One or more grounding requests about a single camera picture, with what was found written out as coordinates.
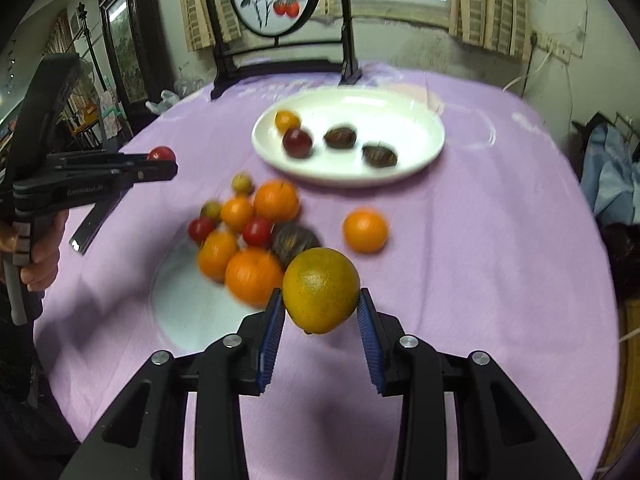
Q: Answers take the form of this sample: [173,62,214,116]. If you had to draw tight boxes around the white plastic bag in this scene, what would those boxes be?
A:
[145,89,181,116]

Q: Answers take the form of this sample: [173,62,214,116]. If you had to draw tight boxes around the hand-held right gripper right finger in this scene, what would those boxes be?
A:
[356,287,583,480]

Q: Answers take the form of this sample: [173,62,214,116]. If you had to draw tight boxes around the dark purple passion fruit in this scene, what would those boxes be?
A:
[361,143,399,167]
[271,223,323,271]
[324,126,357,150]

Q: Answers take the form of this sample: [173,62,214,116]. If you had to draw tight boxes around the small mandarin orange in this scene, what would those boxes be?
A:
[275,110,302,133]
[220,197,256,229]

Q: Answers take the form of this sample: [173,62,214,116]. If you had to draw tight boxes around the wall socket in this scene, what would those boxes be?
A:
[542,35,573,63]

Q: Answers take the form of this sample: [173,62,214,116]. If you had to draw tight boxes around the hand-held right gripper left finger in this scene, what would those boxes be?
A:
[60,287,288,480]

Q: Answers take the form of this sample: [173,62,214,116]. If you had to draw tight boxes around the dark red bag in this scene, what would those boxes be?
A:
[600,222,640,306]

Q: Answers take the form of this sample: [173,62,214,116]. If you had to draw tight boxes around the white power cable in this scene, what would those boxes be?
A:
[502,50,551,93]

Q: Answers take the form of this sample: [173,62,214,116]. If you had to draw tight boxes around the striped beige curtain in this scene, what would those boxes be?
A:
[447,0,533,61]
[175,0,241,53]

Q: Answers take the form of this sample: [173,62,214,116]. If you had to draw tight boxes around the dark red plum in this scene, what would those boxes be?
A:
[282,128,314,159]

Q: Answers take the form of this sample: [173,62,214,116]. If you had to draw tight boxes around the white oval plate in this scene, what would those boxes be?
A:
[251,85,446,189]

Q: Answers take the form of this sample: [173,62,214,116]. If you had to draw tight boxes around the large yellow-green orange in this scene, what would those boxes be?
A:
[282,247,362,335]

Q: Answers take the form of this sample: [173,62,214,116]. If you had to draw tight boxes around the person's left hand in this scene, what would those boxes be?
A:
[21,207,69,292]

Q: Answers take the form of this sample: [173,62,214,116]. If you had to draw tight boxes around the dark wooden cabinet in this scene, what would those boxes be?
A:
[97,0,166,116]

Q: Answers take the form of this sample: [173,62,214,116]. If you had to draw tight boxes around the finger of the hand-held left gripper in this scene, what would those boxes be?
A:
[70,160,179,256]
[47,151,151,170]

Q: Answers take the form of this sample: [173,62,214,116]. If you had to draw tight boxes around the round painted table screen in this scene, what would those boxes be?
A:
[197,0,363,101]

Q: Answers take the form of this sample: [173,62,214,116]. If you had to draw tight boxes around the blue clothing pile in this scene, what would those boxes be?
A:
[580,122,640,226]

